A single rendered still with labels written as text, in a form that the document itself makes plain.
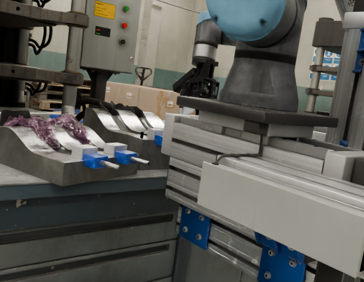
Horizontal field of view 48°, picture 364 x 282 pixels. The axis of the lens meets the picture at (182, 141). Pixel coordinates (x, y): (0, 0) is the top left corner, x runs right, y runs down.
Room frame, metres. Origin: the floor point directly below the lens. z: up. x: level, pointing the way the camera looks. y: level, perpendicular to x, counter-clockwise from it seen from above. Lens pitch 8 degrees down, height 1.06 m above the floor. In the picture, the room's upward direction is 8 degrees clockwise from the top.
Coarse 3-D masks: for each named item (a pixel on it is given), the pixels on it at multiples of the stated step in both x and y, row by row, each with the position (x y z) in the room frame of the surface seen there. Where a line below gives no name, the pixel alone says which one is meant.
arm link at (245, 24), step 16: (208, 0) 0.63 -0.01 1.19; (224, 0) 0.62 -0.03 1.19; (240, 0) 0.61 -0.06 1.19; (256, 0) 0.60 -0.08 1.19; (272, 0) 0.60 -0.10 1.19; (288, 0) 0.64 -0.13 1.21; (224, 16) 0.62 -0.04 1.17; (240, 16) 0.62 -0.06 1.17; (256, 16) 0.61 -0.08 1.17; (272, 16) 0.60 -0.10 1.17; (288, 16) 0.67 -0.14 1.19; (224, 32) 0.67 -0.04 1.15; (240, 32) 0.62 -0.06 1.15; (256, 32) 0.62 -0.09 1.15; (272, 32) 0.66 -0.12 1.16
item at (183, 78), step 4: (192, 68) 1.31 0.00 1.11; (188, 72) 1.32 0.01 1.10; (192, 72) 1.31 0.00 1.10; (196, 72) 1.31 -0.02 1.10; (184, 76) 1.33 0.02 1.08; (188, 76) 1.32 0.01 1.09; (192, 76) 1.31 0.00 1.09; (180, 80) 1.34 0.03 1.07; (184, 80) 1.33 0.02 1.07; (176, 84) 1.35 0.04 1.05; (180, 84) 1.34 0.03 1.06; (184, 84) 1.34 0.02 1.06; (176, 88) 1.35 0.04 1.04; (180, 88) 1.35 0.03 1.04; (176, 92) 1.37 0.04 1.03
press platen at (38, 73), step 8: (0, 64) 1.66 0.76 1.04; (8, 64) 1.68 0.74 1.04; (16, 64) 2.00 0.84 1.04; (24, 64) 2.31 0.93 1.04; (0, 72) 1.66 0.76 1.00; (8, 72) 1.68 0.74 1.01; (16, 72) 1.70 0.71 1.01; (24, 72) 1.72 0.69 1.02; (32, 72) 1.75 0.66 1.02; (40, 72) 1.76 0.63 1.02; (48, 72) 1.76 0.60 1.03; (56, 72) 1.76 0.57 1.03; (64, 72) 1.77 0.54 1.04; (72, 72) 1.78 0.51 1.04; (80, 72) 1.82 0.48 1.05; (40, 80) 1.77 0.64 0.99; (48, 80) 1.76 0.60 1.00; (56, 80) 1.76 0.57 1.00; (64, 80) 1.76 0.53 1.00; (72, 80) 1.77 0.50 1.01; (80, 80) 1.79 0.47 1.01; (32, 88) 2.35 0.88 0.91
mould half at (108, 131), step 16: (96, 112) 1.38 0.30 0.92; (128, 112) 1.48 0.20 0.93; (144, 112) 1.54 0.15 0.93; (96, 128) 1.37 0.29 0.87; (112, 128) 1.33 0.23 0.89; (144, 128) 1.42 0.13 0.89; (160, 128) 1.47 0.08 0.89; (128, 144) 1.21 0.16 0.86; (144, 144) 1.16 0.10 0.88; (160, 160) 1.20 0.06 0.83
